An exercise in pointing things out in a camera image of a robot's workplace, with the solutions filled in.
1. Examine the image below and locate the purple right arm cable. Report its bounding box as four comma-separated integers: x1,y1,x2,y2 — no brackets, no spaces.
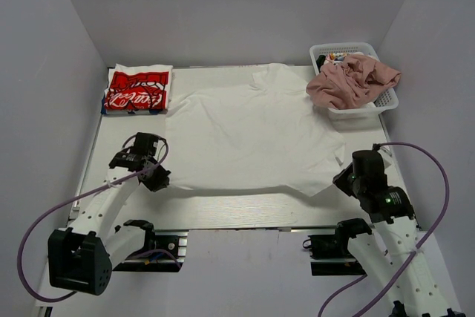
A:
318,141,451,317

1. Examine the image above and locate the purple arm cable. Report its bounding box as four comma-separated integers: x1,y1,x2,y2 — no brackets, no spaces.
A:
16,134,183,302
318,141,451,317

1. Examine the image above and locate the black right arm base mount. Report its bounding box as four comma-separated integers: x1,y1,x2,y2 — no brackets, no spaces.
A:
302,235,365,276

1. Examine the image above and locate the folded red Coca-Cola t-shirt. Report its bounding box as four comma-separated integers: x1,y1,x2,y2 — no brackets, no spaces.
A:
103,64,174,111

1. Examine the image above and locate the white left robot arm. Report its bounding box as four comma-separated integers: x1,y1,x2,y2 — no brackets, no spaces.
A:
47,132,171,295

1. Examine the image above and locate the pink t-shirt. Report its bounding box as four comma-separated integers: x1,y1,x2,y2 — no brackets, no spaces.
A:
306,54,402,110

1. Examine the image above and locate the white plastic laundry basket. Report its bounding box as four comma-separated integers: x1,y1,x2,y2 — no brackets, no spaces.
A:
309,42,399,120

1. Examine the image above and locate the colourful garment in basket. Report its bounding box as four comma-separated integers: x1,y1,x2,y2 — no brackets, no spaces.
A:
315,52,348,69

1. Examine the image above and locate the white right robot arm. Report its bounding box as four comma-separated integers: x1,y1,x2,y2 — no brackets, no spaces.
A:
333,146,463,316

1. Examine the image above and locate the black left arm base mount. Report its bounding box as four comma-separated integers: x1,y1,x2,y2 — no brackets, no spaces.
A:
114,231,189,272

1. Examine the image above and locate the white t-shirt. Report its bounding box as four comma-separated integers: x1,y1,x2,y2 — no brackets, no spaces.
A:
166,64,345,197

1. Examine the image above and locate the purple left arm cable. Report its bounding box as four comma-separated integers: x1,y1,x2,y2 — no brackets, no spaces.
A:
16,134,183,302

